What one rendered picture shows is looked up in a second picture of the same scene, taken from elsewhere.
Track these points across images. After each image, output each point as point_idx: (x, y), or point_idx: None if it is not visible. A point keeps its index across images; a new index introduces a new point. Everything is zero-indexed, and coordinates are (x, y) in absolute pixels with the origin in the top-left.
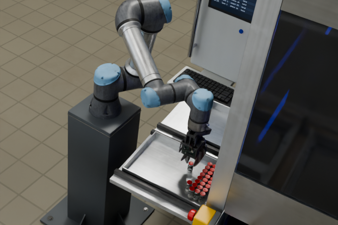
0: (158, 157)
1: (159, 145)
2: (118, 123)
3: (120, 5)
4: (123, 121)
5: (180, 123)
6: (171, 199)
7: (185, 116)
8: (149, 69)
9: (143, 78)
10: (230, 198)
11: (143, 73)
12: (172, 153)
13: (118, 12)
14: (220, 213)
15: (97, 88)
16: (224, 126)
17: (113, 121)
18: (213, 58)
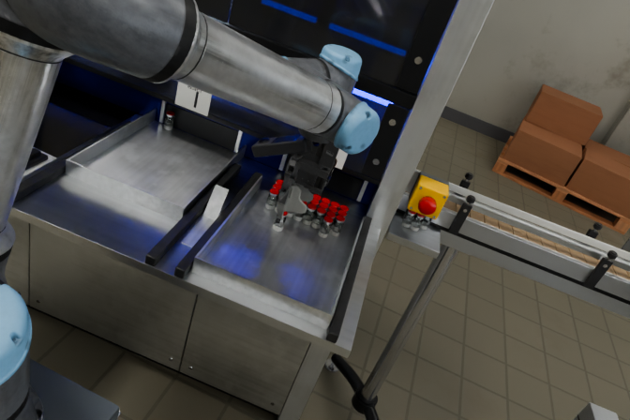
0: (257, 267)
1: (218, 264)
2: (67, 386)
3: None
4: (58, 374)
5: (131, 226)
6: (362, 250)
7: (103, 217)
8: (319, 78)
9: (331, 103)
10: None
11: (325, 95)
12: (237, 246)
13: None
14: (422, 172)
15: (8, 387)
16: (136, 170)
17: (55, 402)
18: None
